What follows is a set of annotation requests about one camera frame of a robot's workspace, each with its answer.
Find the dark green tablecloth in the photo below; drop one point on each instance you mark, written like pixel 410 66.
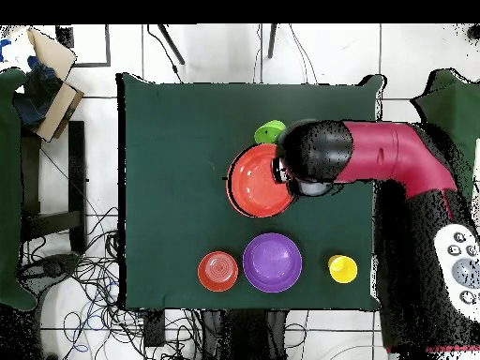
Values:
pixel 168 210

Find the cardboard box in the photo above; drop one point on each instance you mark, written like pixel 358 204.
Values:
pixel 58 108

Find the blue cloth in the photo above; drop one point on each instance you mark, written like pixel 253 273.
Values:
pixel 37 93

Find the black box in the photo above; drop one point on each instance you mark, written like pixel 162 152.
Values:
pixel 154 328

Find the dark grey frame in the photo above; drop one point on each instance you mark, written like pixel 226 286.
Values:
pixel 108 48

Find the yellow cup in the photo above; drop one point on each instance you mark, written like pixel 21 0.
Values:
pixel 344 270

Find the black stool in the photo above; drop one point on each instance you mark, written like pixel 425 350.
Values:
pixel 77 168

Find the purple bowl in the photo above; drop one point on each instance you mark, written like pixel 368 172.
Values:
pixel 272 262

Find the black tripod leg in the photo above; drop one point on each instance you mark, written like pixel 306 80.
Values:
pixel 171 45
pixel 272 41

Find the small orange bowl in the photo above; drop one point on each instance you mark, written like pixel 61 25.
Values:
pixel 218 272

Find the large orange bowl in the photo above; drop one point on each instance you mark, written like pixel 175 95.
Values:
pixel 255 183

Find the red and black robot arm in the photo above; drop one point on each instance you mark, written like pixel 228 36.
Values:
pixel 390 153

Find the grey pedestal foot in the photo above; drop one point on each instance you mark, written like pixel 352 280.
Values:
pixel 48 272

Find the green bowl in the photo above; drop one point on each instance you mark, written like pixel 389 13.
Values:
pixel 266 133

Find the orange cup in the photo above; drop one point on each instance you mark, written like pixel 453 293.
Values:
pixel 332 261

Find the green cloth covered table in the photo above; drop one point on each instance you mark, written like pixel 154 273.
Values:
pixel 457 108
pixel 9 187

